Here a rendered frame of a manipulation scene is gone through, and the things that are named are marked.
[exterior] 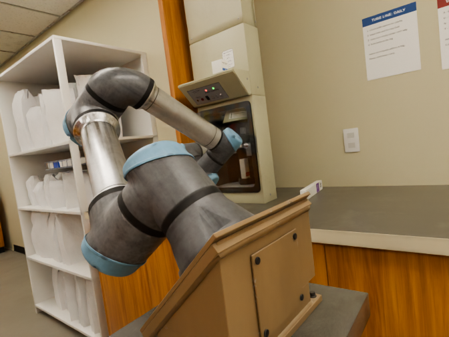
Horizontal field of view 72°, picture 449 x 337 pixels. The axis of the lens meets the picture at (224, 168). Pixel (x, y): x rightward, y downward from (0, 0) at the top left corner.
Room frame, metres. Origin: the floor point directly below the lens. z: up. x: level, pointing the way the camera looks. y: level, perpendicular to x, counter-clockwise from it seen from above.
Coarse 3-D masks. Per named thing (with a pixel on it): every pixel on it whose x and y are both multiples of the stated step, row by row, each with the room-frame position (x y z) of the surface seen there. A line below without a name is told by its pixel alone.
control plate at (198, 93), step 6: (210, 84) 1.35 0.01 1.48; (216, 84) 1.33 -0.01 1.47; (192, 90) 1.42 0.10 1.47; (198, 90) 1.40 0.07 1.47; (204, 90) 1.39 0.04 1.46; (210, 90) 1.38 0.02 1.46; (216, 90) 1.36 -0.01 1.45; (222, 90) 1.35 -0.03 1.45; (192, 96) 1.45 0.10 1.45; (198, 96) 1.44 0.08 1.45; (204, 96) 1.42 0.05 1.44; (210, 96) 1.41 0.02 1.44; (216, 96) 1.39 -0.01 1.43; (222, 96) 1.38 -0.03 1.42; (228, 96) 1.37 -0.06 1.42; (198, 102) 1.47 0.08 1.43; (204, 102) 1.45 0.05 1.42
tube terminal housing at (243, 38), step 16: (224, 32) 1.40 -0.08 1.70; (240, 32) 1.35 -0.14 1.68; (256, 32) 1.40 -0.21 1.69; (192, 48) 1.52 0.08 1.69; (208, 48) 1.46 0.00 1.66; (224, 48) 1.40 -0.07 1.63; (240, 48) 1.35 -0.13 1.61; (256, 48) 1.39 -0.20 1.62; (192, 64) 1.53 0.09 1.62; (208, 64) 1.47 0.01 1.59; (240, 64) 1.36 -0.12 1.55; (256, 64) 1.38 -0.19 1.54; (256, 80) 1.37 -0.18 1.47; (256, 96) 1.36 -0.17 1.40; (256, 112) 1.34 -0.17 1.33; (256, 128) 1.33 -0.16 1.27; (272, 160) 1.41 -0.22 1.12; (272, 176) 1.40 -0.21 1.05; (272, 192) 1.39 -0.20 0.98
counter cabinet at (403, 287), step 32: (160, 256) 1.38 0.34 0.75; (320, 256) 0.91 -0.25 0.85; (352, 256) 0.85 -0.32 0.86; (384, 256) 0.79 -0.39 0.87; (416, 256) 0.75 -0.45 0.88; (448, 256) 0.71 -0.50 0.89; (128, 288) 1.58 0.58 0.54; (160, 288) 1.41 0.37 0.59; (352, 288) 0.85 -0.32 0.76; (384, 288) 0.80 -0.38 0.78; (416, 288) 0.75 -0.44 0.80; (448, 288) 0.71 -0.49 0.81; (128, 320) 1.61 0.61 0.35; (384, 320) 0.80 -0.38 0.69; (416, 320) 0.76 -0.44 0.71; (448, 320) 0.71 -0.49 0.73
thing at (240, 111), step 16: (208, 112) 1.47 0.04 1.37; (224, 112) 1.41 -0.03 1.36; (240, 112) 1.36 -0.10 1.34; (224, 128) 1.42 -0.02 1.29; (240, 128) 1.37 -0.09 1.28; (240, 160) 1.38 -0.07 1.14; (256, 160) 1.33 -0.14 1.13; (224, 176) 1.44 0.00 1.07; (240, 176) 1.39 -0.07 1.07; (256, 176) 1.33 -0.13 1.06; (224, 192) 1.45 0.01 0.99; (240, 192) 1.39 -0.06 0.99; (256, 192) 1.34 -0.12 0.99
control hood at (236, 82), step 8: (224, 72) 1.27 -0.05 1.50; (232, 72) 1.25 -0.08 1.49; (240, 72) 1.28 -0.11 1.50; (248, 72) 1.32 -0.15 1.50; (200, 80) 1.35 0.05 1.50; (208, 80) 1.33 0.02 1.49; (216, 80) 1.32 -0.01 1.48; (224, 80) 1.30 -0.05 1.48; (232, 80) 1.29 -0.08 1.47; (240, 80) 1.27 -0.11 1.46; (248, 80) 1.32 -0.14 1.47; (184, 88) 1.43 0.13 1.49; (192, 88) 1.41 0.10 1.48; (224, 88) 1.34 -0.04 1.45; (232, 88) 1.32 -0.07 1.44; (240, 88) 1.30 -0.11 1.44; (248, 88) 1.31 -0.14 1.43; (232, 96) 1.36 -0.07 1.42; (240, 96) 1.34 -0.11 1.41; (192, 104) 1.50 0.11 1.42; (200, 104) 1.48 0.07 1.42; (208, 104) 1.47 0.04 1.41
